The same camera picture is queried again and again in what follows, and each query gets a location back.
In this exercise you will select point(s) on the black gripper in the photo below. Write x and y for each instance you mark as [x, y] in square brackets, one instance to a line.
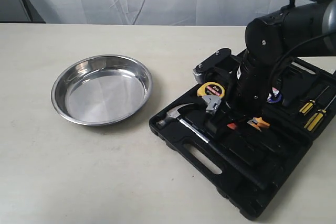
[249, 85]

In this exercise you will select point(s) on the silver adjustable wrench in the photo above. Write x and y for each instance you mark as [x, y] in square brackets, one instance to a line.
[213, 102]

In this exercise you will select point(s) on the black plastic tool case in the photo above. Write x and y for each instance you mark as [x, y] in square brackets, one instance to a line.
[272, 153]

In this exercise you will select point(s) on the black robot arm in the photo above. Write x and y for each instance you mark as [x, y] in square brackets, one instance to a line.
[271, 43]

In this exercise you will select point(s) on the electrical tape roll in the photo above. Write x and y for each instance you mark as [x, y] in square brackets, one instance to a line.
[274, 96]

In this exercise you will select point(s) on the yellow tape measure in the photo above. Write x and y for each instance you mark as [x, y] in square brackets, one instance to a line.
[211, 88]

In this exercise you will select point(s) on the yellow black short screwdriver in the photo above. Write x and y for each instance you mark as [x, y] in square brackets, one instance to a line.
[310, 104]

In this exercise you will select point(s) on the yellow black long screwdriver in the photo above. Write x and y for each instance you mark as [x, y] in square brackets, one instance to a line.
[313, 123]

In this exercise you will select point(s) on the round stainless steel pan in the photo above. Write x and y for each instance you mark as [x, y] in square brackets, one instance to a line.
[101, 90]

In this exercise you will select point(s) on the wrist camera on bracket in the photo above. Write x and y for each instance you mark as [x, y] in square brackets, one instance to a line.
[206, 67]

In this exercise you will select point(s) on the orange handled pliers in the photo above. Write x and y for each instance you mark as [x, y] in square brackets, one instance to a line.
[257, 123]

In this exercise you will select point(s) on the claw hammer black handle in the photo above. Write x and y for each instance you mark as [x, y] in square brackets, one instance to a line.
[174, 114]

